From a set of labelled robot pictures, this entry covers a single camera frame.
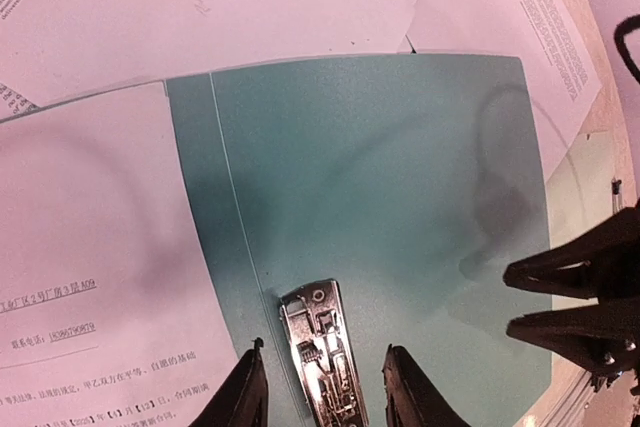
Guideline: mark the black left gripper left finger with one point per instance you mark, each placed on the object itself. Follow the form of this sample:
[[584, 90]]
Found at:
[[242, 400]]

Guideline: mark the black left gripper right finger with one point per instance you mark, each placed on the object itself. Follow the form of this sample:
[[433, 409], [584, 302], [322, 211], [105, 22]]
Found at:
[[412, 399]]

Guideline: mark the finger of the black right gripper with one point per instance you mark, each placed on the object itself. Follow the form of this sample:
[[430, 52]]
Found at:
[[603, 340], [602, 263]]

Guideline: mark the metal folder clip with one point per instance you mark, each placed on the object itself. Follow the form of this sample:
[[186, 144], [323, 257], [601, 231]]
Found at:
[[315, 327]]

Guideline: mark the printed paper sheet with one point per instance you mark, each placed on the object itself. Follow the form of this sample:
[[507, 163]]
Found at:
[[108, 314]]

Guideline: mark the dark green folder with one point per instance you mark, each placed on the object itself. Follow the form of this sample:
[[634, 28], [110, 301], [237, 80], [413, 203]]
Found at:
[[412, 180]]

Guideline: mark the printed paper stack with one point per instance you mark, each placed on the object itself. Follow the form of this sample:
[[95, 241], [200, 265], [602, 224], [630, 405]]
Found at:
[[57, 50]]

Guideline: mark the blank white paper sheet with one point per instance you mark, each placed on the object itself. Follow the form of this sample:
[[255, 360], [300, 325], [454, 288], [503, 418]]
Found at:
[[561, 78]]

